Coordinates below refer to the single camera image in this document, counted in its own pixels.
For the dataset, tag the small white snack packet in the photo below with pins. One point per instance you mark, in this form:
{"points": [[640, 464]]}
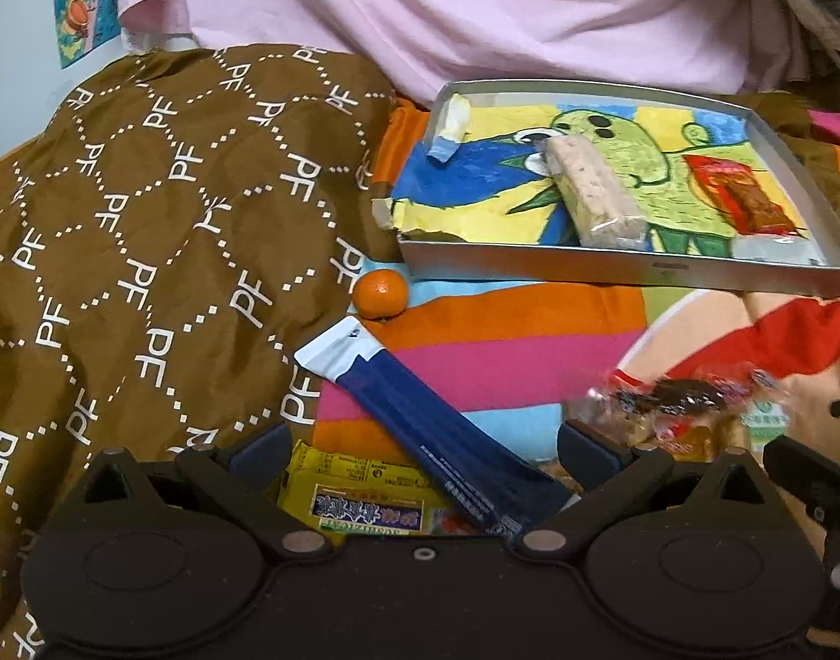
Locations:
{"points": [[454, 120]]}

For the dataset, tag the grey tray with colourful drawing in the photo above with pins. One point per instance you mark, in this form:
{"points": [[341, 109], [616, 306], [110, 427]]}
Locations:
{"points": [[598, 271]]}

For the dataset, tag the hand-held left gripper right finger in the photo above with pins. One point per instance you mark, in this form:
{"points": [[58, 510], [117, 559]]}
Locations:
{"points": [[586, 452]]}

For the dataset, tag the clear wrapped nougat bar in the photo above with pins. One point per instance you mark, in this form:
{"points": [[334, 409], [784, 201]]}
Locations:
{"points": [[598, 199]]}

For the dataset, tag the mandarin orange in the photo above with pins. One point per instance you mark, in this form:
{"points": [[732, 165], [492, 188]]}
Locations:
{"points": [[380, 294]]}

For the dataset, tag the long blue white packet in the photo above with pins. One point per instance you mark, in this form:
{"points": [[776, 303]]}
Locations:
{"points": [[427, 419]]}

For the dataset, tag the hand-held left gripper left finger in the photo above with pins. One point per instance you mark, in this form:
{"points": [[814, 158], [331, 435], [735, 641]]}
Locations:
{"points": [[262, 452]]}

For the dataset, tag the brown patterned blanket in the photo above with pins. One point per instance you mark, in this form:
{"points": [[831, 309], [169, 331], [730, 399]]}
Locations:
{"points": [[152, 220]]}

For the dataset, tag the pink cloth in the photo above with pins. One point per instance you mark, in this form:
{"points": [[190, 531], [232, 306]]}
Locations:
{"points": [[461, 14]]}

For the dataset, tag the yellow snack packet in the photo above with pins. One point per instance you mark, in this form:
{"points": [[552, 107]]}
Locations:
{"points": [[351, 488]]}

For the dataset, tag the wall poster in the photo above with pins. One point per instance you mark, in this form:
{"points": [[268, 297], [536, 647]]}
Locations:
{"points": [[83, 14]]}

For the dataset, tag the clear red print snack packet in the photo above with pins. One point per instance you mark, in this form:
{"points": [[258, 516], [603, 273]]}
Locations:
{"points": [[667, 402]]}

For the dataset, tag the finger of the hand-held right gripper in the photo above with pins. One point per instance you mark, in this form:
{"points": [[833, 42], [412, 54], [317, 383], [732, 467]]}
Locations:
{"points": [[825, 488]]}

